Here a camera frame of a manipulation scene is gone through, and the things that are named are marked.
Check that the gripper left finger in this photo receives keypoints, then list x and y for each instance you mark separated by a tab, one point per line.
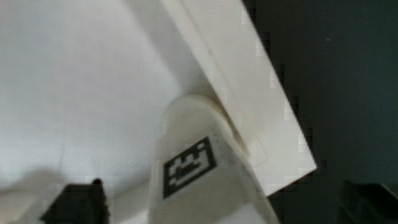
79	206

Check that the white right fence wall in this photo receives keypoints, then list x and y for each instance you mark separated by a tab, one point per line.
218	30

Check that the white table leg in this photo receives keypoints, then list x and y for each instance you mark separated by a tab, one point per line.
205	191

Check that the white square table top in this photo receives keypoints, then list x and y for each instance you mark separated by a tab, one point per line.
95	68

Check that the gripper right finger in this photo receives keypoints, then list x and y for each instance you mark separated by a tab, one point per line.
369	203

